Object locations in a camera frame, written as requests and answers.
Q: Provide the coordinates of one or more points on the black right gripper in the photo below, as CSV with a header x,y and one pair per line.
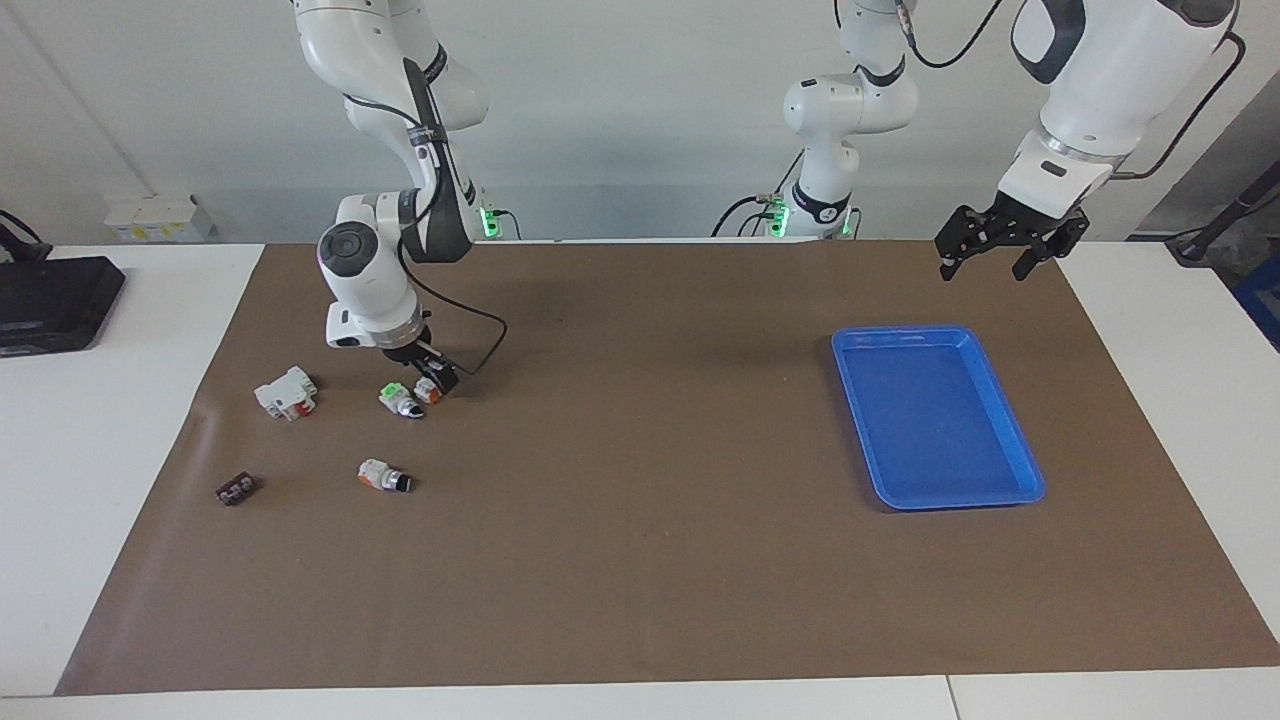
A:
x,y
408,352

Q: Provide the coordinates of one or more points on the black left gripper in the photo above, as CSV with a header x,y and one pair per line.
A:
x,y
1012,220

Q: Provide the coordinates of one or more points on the orange white selector switch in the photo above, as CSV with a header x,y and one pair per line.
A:
x,y
427,391
375,473

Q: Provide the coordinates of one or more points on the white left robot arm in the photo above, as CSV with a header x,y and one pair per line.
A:
x,y
1100,80

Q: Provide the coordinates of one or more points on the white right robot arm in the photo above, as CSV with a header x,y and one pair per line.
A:
x,y
360,270

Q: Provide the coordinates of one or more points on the white red circuit breaker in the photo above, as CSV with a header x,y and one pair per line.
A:
x,y
280,392

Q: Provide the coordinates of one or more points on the blue plastic tray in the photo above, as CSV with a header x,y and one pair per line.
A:
x,y
930,420

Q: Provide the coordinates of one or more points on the dark brown terminal block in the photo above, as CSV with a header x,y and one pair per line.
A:
x,y
237,489

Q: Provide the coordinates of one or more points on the black stand pole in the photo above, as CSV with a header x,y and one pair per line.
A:
x,y
1230,215

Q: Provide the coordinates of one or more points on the brown table mat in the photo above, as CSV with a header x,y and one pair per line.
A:
x,y
640,520

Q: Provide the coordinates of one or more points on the blue crate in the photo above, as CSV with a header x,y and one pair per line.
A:
x,y
1262,310

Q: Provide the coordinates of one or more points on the black flat electronic box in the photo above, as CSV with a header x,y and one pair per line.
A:
x,y
50,300

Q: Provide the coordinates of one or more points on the green white selector switch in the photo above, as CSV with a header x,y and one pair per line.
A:
x,y
395,395

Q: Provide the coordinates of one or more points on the white wall socket box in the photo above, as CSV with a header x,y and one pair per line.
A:
x,y
160,218

